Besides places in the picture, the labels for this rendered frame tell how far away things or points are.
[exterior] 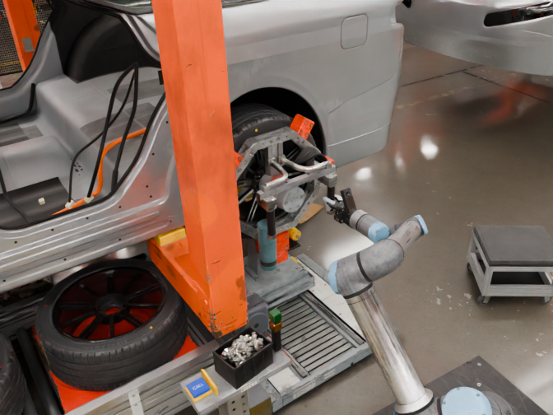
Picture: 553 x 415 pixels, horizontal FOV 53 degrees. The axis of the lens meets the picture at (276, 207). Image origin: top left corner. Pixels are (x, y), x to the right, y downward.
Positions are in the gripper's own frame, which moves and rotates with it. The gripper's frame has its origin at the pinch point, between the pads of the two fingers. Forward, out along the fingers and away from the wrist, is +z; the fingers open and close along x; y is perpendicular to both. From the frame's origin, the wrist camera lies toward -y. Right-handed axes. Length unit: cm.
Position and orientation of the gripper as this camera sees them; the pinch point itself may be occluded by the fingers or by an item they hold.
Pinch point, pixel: (327, 195)
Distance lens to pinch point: 263.1
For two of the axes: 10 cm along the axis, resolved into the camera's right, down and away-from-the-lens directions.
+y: 0.4, 8.4, 5.3
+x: 8.2, -3.3, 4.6
